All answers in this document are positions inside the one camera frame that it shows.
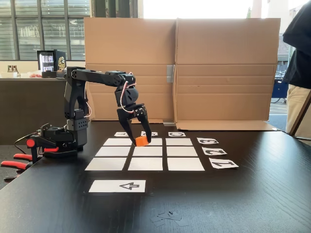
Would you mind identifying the orange round token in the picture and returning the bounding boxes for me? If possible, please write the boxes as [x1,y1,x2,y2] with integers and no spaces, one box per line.
[135,135,149,148]

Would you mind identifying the white grid square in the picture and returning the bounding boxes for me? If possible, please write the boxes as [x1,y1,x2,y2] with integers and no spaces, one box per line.
[103,138,134,146]
[132,146,163,157]
[166,138,193,146]
[166,146,198,157]
[136,138,163,146]
[127,157,163,171]
[167,157,206,171]

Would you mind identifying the brown cardboard panel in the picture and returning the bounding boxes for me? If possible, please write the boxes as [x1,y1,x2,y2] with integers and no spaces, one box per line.
[174,17,281,132]
[84,17,177,124]

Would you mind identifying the number 3 paper label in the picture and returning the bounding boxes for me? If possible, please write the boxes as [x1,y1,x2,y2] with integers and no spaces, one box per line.
[196,137,219,145]

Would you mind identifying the white arrow paper sheet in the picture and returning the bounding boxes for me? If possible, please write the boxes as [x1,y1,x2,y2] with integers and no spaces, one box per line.
[88,180,146,194]

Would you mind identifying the number 2 paper label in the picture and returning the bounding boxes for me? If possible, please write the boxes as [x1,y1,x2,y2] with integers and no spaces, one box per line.
[202,147,228,156]

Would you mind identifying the black mini fridge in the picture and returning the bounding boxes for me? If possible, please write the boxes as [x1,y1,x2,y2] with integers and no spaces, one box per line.
[36,50,67,73]

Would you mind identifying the number 1 paper label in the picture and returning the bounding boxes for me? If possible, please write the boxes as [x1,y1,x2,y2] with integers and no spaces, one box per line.
[208,157,239,169]

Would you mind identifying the white container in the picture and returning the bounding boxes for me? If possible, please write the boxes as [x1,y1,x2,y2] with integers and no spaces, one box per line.
[20,71,42,78]

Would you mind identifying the dark counter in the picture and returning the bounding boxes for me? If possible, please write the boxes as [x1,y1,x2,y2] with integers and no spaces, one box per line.
[0,77,86,146]

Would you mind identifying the red black clamp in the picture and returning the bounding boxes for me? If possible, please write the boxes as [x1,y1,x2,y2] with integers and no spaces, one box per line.
[0,138,60,182]

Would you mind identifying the blue object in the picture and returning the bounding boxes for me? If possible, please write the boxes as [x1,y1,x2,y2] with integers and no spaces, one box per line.
[271,77,289,99]

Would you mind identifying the wooden board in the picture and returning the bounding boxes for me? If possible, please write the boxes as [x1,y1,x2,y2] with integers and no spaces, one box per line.
[289,90,311,146]

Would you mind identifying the person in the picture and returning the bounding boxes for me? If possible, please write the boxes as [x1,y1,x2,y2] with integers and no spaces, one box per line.
[281,1,311,136]

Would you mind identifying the black power cable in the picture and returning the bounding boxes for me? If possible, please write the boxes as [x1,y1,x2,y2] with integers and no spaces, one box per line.
[14,135,31,152]

